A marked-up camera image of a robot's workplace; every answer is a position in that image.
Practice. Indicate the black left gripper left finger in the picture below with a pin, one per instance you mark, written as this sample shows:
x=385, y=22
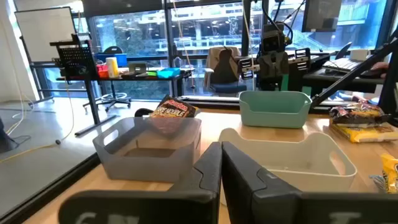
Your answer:
x=199, y=186

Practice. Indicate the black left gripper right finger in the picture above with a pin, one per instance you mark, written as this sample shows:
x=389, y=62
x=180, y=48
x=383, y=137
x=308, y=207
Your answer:
x=248, y=193

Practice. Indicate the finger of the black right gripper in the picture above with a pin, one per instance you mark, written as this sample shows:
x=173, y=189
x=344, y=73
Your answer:
x=265, y=63
x=281, y=63

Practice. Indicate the yellow creamy chicken ramen pack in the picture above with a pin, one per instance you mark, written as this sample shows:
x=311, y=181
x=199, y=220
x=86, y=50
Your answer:
x=391, y=174
x=367, y=133

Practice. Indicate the black box with white labels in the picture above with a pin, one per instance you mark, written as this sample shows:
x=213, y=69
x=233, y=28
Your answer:
x=300, y=60
x=247, y=68

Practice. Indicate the office chair with beige jacket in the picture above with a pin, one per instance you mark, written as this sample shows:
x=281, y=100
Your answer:
x=224, y=71

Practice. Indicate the grey translucent plastic bin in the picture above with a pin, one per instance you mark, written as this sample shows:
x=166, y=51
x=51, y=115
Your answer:
x=149, y=168

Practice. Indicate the teal plastic bin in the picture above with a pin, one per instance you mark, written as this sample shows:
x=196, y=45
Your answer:
x=273, y=116

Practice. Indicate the white keyboard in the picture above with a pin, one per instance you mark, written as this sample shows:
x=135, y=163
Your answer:
x=342, y=64

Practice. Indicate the black monitor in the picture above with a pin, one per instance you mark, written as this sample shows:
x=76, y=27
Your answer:
x=321, y=15

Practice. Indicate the black office desk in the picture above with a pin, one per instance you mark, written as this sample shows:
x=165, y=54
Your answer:
x=342, y=81

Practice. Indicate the white plastic bin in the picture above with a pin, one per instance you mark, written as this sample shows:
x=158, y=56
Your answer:
x=311, y=180

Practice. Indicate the person's hand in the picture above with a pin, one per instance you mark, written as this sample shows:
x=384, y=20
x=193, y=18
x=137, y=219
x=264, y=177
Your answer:
x=379, y=66

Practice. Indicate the cyan tray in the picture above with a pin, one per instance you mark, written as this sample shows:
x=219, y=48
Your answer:
x=168, y=73

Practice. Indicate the grey device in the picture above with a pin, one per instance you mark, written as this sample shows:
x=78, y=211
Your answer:
x=136, y=67

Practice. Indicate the black workshop desk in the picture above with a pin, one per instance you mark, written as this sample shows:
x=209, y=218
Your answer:
x=92, y=102

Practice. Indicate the blue storage box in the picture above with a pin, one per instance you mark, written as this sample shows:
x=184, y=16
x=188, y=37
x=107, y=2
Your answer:
x=122, y=59

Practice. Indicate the yellow white roll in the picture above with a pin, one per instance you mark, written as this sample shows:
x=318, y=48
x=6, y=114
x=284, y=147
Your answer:
x=112, y=67

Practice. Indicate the red box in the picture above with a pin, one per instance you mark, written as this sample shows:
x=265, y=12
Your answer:
x=102, y=73

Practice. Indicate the black stool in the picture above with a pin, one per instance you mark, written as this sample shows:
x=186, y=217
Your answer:
x=113, y=49

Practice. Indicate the black pegboard rack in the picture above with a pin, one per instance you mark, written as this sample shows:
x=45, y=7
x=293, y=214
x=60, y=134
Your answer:
x=77, y=60

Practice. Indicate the white whiteboard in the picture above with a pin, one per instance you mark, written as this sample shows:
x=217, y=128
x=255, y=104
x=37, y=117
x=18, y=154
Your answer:
x=43, y=31

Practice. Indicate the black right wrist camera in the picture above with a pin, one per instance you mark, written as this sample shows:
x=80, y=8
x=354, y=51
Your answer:
x=273, y=39

